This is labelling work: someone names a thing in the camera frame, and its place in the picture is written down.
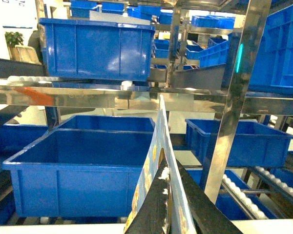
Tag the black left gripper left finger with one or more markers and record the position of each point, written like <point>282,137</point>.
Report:
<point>151,204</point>

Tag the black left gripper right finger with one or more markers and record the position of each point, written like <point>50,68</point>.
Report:
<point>208,219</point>

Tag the flower pattern gift bag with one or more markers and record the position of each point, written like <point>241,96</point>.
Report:
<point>181,221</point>

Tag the white roller conveyor track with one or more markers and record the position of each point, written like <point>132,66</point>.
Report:
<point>250,209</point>

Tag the blue bin on left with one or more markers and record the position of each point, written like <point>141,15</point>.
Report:
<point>88,166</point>

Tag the blue bin in middle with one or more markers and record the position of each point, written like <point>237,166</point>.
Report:
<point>254,144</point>

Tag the large blue plastic bin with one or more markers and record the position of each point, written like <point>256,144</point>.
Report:
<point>89,49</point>

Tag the steel rack front beam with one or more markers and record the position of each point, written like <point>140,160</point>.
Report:
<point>58,94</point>

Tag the green potted plant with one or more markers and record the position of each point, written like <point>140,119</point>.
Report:
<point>14,38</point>

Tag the steel rack upright post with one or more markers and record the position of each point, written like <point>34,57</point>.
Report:
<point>242,55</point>

